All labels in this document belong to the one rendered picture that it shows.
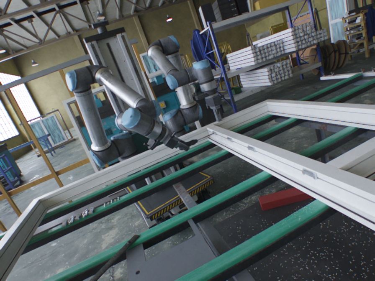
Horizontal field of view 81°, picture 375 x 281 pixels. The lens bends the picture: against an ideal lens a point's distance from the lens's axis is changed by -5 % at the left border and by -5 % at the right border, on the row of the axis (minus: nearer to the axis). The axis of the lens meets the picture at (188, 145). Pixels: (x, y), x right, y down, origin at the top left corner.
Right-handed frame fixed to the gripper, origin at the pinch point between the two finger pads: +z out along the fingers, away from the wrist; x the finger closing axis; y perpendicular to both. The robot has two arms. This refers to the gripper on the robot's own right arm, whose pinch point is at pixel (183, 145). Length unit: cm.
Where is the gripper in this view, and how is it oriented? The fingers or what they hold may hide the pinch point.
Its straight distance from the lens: 119.8
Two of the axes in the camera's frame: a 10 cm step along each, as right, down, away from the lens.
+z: 7.2, 3.8, 5.8
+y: 5.9, -7.8, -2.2
